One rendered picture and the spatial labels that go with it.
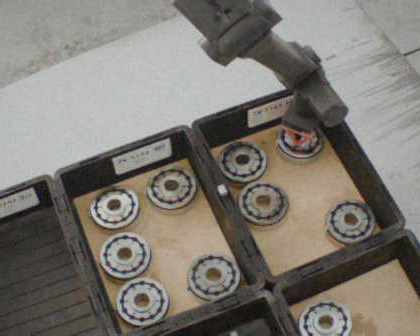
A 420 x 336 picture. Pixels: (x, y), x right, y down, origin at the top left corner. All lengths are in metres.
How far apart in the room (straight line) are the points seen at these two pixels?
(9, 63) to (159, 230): 1.68
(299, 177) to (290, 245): 0.16
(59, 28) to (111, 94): 1.26
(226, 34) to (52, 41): 2.13
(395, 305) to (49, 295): 0.69
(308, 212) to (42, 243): 0.55
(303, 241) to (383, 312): 0.22
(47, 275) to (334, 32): 1.03
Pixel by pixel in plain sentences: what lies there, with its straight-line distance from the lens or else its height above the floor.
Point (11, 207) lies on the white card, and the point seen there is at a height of 0.88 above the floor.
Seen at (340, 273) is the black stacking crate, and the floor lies 0.88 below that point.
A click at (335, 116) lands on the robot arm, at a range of 1.35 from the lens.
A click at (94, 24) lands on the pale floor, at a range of 3.06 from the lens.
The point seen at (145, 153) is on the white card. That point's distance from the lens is 1.48.
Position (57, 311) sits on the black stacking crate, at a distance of 1.42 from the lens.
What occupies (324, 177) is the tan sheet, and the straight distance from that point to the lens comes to 1.53.
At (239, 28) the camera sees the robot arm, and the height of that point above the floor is 1.43.
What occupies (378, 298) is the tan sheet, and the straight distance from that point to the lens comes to 1.41.
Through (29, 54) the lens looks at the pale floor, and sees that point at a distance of 3.02.
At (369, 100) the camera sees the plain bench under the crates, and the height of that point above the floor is 0.70.
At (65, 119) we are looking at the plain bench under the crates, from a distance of 1.83.
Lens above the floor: 2.11
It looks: 57 degrees down
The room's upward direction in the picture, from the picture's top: 4 degrees counter-clockwise
